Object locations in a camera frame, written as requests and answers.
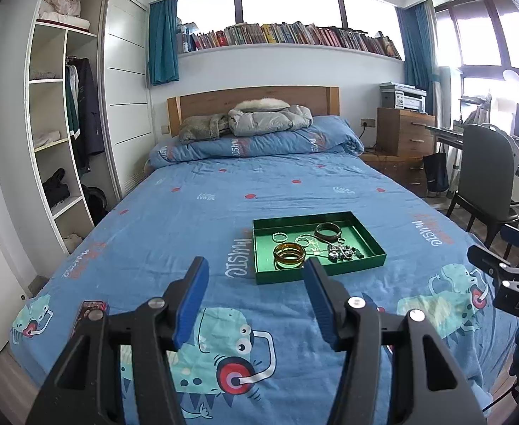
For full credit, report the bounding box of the thin silver bangle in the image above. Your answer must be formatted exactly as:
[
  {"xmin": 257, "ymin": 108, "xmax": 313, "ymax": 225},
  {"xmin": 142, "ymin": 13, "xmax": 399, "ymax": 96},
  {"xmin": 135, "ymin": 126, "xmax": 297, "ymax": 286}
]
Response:
[{"xmin": 294, "ymin": 234, "xmax": 320, "ymax": 252}]

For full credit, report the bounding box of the dark grey chair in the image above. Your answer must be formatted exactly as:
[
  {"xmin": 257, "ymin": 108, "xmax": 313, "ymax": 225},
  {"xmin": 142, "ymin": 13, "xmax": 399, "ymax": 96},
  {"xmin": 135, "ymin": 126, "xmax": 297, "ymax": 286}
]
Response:
[{"xmin": 447, "ymin": 125, "xmax": 519, "ymax": 248}]

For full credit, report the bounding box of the black bag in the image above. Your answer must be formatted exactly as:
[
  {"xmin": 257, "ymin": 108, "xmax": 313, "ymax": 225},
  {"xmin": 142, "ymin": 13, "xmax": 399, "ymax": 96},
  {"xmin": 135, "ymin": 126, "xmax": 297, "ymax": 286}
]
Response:
[{"xmin": 423, "ymin": 152, "xmax": 449, "ymax": 193}]

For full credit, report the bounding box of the wooden drawer cabinet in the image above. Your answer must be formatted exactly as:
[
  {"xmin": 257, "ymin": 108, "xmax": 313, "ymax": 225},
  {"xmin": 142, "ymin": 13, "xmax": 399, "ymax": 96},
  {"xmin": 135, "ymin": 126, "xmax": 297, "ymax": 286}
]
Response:
[{"xmin": 361, "ymin": 108, "xmax": 435, "ymax": 198}]

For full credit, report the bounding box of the dark olive jade bangle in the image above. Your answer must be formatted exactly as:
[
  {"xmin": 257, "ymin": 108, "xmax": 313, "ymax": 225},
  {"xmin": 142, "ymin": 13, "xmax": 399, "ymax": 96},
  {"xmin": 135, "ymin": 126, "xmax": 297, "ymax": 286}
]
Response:
[{"xmin": 313, "ymin": 222, "xmax": 342, "ymax": 244}]

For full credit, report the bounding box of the blue cartoon bed sheet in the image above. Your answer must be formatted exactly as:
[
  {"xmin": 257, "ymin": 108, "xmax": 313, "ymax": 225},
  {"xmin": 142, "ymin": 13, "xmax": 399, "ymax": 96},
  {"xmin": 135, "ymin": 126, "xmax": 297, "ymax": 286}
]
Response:
[{"xmin": 10, "ymin": 153, "xmax": 519, "ymax": 424}]

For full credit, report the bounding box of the amber resin bangle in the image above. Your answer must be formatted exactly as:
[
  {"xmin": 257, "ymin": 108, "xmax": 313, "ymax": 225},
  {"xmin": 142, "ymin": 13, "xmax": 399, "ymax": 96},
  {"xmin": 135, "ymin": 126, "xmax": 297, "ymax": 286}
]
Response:
[{"xmin": 273, "ymin": 242, "xmax": 307, "ymax": 270}]

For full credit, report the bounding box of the grey printer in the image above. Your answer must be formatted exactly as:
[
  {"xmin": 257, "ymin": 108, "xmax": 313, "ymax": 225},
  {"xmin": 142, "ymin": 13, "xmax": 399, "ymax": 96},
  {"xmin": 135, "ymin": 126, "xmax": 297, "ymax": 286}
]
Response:
[{"xmin": 380, "ymin": 81, "xmax": 427, "ymax": 113}]

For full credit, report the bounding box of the green metal tray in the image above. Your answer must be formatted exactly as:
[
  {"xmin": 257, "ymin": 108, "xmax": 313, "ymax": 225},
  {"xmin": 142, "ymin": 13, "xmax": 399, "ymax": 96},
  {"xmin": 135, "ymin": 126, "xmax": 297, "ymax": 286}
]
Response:
[{"xmin": 253, "ymin": 211, "xmax": 386, "ymax": 285}]

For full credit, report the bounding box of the folded blue duvet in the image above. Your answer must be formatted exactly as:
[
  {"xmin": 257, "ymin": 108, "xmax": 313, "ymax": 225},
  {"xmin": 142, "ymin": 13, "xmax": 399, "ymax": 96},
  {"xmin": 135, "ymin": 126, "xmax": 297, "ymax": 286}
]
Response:
[{"xmin": 146, "ymin": 115, "xmax": 365, "ymax": 171}]

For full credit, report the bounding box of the twisted silver hoop upper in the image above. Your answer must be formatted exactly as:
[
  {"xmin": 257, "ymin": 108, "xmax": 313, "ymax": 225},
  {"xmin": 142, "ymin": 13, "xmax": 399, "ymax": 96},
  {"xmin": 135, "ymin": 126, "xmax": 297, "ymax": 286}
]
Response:
[{"xmin": 272, "ymin": 232, "xmax": 288, "ymax": 244}]

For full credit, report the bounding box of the olive green jacket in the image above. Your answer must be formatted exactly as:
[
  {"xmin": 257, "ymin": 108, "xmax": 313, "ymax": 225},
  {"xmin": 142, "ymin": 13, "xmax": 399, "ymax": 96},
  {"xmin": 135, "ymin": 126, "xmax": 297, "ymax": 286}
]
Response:
[{"xmin": 178, "ymin": 113, "xmax": 231, "ymax": 144}]

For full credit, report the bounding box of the white wardrobe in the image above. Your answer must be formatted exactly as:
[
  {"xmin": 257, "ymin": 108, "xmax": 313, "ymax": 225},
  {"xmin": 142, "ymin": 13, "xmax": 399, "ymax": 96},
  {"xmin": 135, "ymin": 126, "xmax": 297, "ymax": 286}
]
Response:
[{"xmin": 0, "ymin": 0, "xmax": 152, "ymax": 377}]

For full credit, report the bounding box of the blue curtain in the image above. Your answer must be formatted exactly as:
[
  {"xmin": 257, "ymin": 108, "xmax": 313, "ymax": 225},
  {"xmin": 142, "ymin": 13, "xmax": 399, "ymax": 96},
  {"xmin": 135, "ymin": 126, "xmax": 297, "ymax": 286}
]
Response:
[{"xmin": 148, "ymin": 0, "xmax": 179, "ymax": 86}]

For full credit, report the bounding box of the row of books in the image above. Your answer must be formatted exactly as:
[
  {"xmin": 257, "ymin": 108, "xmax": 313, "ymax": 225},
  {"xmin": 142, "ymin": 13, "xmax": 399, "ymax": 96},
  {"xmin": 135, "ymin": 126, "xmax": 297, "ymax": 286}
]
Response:
[{"xmin": 177, "ymin": 21, "xmax": 401, "ymax": 60}]

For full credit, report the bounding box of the wooden bead bracelet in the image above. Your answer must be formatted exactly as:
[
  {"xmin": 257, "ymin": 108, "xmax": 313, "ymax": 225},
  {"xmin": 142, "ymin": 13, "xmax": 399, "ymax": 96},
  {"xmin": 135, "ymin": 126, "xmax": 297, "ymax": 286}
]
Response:
[{"xmin": 325, "ymin": 242, "xmax": 366, "ymax": 263}]

